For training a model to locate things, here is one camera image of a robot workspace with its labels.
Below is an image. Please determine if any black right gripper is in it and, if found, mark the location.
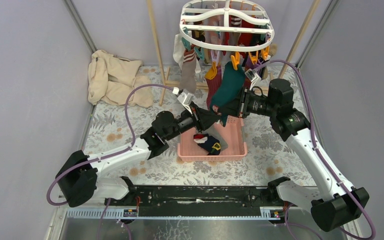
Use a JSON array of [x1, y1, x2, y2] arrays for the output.
[[217, 86, 278, 119]]

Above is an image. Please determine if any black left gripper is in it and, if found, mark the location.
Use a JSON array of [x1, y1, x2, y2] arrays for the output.
[[164, 100, 220, 142]]

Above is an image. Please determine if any navy santa sock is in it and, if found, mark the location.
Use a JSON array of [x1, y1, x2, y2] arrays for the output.
[[193, 133, 221, 156]]

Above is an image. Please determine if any teal green sock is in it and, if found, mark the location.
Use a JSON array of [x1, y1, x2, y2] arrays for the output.
[[209, 61, 246, 127]]

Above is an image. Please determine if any grey sock with stripes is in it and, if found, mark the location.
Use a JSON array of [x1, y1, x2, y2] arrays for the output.
[[207, 126, 229, 152]]

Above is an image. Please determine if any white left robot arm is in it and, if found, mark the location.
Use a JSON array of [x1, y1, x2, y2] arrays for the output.
[[51, 103, 221, 208]]

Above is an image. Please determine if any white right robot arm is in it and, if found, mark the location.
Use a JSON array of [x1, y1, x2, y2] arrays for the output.
[[212, 78, 370, 232]]

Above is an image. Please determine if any wooden hanger stand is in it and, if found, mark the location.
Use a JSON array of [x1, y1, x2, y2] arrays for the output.
[[145, 0, 322, 107]]

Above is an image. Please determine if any white round clip hanger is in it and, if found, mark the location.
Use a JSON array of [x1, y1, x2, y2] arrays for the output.
[[179, 0, 275, 53]]

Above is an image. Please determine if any magenta sock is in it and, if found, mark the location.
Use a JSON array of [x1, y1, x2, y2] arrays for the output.
[[205, 65, 223, 109]]

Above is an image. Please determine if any pink plastic basket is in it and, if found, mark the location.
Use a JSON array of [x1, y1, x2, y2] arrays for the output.
[[177, 116, 248, 162]]

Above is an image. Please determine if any beige long sock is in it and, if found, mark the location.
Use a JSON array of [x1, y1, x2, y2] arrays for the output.
[[179, 49, 197, 94]]

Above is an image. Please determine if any mustard yellow sock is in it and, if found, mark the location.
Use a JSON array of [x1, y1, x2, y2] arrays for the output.
[[204, 61, 218, 80]]

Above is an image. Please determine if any red sock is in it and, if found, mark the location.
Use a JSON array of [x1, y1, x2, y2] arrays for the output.
[[238, 20, 260, 47]]

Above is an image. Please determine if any white sock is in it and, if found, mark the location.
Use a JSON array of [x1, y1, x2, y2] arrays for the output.
[[172, 33, 201, 74]]

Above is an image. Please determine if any cream crumpled cloth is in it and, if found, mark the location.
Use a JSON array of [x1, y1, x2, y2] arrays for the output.
[[87, 49, 154, 108]]

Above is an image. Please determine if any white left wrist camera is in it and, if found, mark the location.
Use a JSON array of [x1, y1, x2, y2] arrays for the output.
[[172, 87, 194, 113]]

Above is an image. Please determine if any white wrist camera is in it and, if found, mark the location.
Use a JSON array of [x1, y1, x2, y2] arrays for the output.
[[245, 69, 262, 90], [172, 87, 194, 113]]

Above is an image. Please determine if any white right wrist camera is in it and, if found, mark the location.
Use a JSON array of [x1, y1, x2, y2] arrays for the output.
[[245, 69, 262, 90]]

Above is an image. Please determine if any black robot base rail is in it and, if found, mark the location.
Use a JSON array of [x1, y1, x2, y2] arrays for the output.
[[104, 185, 285, 223]]

